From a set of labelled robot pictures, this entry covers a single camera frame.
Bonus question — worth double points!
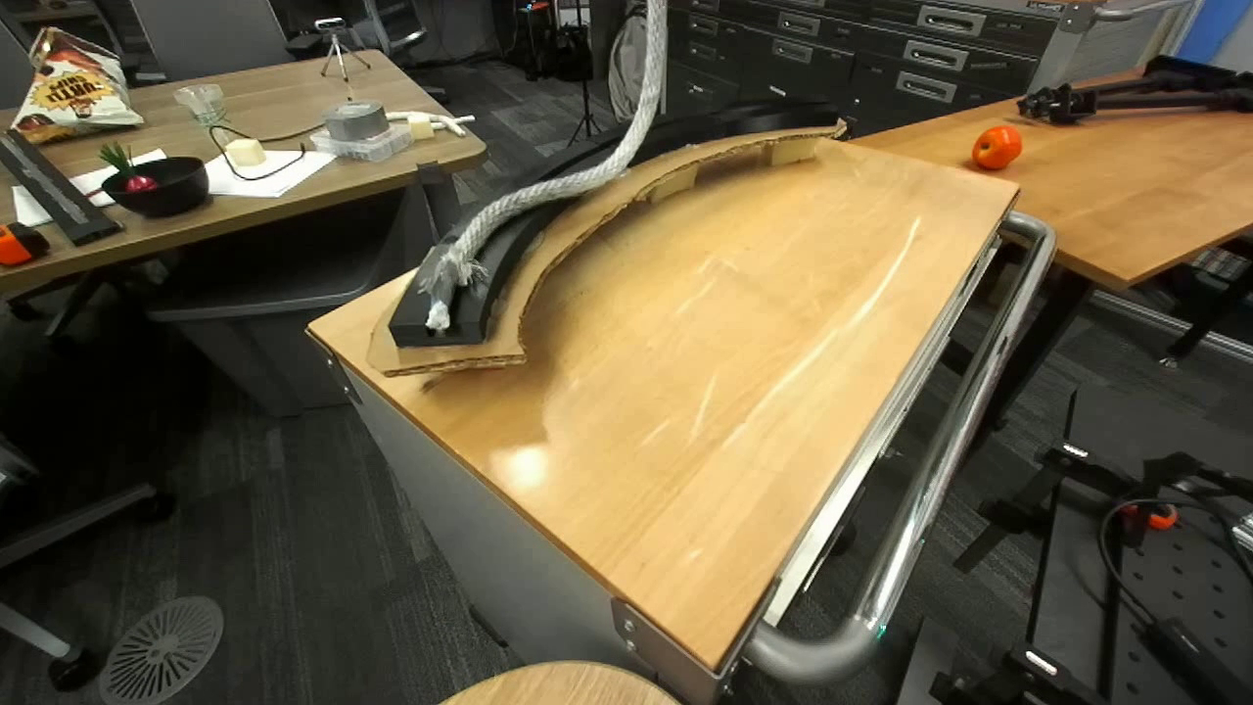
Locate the white braided rope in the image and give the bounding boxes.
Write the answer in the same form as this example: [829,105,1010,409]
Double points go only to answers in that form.
[416,0,675,336]

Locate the curved cardboard base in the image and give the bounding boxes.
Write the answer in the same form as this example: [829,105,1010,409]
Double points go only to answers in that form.
[367,127,845,375]

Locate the grey drawer cabinet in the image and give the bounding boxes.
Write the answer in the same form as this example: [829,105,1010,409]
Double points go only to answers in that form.
[668,0,1188,135]

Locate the round wooden stool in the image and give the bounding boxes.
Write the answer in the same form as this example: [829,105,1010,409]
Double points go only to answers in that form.
[444,661,678,705]

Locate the grey tape roll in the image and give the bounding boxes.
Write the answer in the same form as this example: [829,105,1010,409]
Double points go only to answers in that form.
[325,102,389,140]

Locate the small white tripod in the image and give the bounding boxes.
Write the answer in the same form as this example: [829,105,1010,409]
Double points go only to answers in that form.
[315,15,372,83]

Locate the orange round fruit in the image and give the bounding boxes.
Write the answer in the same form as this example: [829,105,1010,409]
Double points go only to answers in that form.
[970,127,1021,173]

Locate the black bowl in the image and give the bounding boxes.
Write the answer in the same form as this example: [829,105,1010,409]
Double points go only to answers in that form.
[103,159,209,220]

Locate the black flat bar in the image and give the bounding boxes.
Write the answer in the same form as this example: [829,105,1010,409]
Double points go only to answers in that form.
[0,135,119,246]

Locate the chip snack bag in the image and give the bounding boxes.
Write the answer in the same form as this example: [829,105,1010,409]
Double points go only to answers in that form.
[12,28,142,144]

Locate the chrome cart handle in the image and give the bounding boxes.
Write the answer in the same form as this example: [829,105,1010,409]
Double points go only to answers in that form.
[743,213,1056,685]

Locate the black camera tripod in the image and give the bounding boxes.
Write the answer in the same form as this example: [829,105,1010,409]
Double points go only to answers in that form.
[1018,54,1253,127]

